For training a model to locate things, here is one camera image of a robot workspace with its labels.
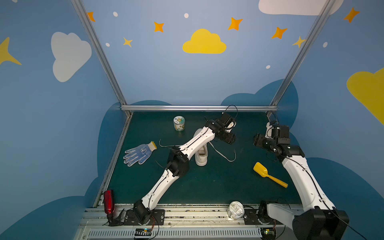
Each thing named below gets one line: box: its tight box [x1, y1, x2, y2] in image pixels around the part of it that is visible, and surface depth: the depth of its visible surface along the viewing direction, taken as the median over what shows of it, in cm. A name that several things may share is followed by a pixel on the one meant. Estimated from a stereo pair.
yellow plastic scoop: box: [253, 162, 289, 189], surface depth 92 cm
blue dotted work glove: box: [123, 141, 158, 167], surface depth 100 cm
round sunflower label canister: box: [173, 115, 186, 132], surface depth 109 cm
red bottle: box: [103, 190, 115, 215], surface depth 78 cm
